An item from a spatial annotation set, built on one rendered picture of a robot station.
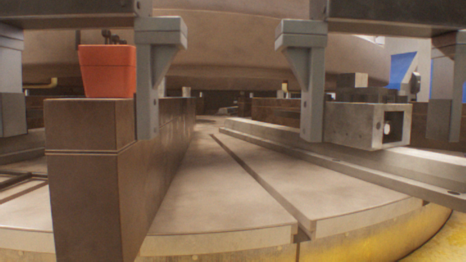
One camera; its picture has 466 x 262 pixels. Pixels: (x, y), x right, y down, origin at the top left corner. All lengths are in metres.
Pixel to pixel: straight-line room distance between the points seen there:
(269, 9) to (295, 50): 1.30
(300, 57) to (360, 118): 1.04
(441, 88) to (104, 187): 0.53
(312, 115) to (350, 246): 0.88
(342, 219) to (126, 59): 0.82
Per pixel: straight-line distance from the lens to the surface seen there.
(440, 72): 0.30
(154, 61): 0.22
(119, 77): 0.62
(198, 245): 0.77
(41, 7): 0.25
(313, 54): 0.21
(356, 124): 1.25
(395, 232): 1.25
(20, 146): 1.86
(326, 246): 0.98
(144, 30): 0.21
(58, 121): 0.54
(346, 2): 0.22
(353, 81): 1.41
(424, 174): 1.22
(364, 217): 1.00
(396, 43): 7.26
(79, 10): 0.23
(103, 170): 0.52
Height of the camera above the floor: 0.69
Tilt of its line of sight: 5 degrees down
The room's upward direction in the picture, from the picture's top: 1 degrees clockwise
